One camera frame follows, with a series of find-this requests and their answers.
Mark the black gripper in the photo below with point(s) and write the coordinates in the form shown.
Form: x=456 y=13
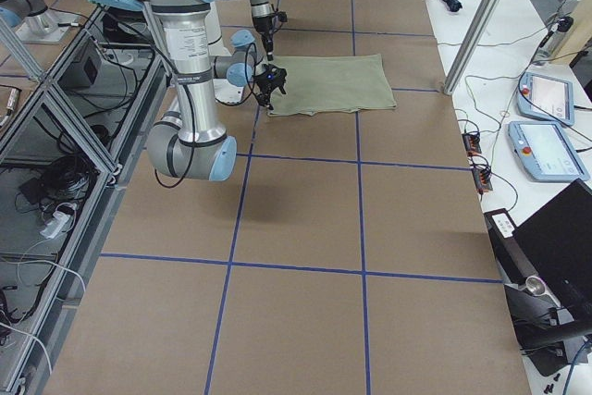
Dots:
x=265 y=29
x=268 y=86

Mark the olive green long-sleeve shirt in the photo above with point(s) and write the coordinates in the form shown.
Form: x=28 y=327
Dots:
x=316 y=84

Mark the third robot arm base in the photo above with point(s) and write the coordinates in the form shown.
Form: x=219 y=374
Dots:
x=35 y=22

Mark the orange black electronics board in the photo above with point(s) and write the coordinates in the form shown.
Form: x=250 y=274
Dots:
x=480 y=167

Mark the white power strip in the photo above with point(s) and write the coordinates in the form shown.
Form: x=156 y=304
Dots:
x=56 y=224

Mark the far teach pendant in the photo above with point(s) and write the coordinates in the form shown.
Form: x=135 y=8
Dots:
x=543 y=97

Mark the teach pendant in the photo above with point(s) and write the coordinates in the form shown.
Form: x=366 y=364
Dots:
x=545 y=152
x=543 y=97

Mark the near teach pendant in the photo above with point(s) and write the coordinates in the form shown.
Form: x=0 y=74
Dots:
x=545 y=152

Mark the black laptop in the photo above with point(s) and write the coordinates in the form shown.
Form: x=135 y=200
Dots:
x=556 y=239

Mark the black monitor stand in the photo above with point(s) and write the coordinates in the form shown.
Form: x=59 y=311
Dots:
x=544 y=328

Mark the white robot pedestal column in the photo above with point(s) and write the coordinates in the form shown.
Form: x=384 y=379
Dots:
x=225 y=92

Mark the aluminium frame post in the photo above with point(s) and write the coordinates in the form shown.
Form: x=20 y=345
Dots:
x=469 y=44

